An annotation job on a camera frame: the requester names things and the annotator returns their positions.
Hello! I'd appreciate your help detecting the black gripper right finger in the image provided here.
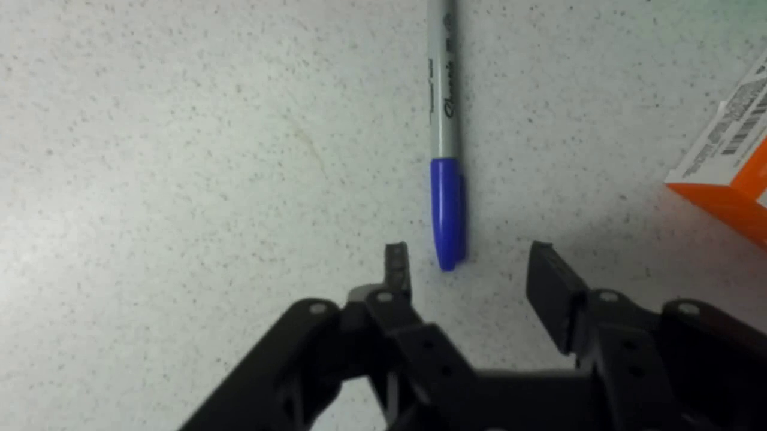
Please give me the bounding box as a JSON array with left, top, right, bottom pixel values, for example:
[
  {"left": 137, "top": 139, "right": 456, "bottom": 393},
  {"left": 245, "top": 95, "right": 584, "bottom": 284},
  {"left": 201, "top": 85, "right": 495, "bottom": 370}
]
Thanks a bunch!
[{"left": 522, "top": 239, "right": 767, "bottom": 431}]

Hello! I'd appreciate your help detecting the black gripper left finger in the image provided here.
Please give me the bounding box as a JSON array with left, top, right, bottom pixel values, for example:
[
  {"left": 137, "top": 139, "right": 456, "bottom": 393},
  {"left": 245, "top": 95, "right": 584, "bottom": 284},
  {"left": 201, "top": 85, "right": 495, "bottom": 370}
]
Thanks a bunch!
[{"left": 177, "top": 239, "right": 477, "bottom": 431}]

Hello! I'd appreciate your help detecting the blue capped grey marker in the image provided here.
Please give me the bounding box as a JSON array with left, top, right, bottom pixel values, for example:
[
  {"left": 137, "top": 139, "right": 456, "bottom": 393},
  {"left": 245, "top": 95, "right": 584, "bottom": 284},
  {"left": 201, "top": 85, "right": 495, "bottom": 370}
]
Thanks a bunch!
[{"left": 425, "top": 0, "right": 469, "bottom": 275}]

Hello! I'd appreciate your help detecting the orange and white box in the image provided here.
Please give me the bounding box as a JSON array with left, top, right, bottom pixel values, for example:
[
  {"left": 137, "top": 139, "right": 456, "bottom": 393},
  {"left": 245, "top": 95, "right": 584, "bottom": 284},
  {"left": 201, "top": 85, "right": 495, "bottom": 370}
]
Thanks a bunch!
[{"left": 665, "top": 49, "right": 767, "bottom": 249}]

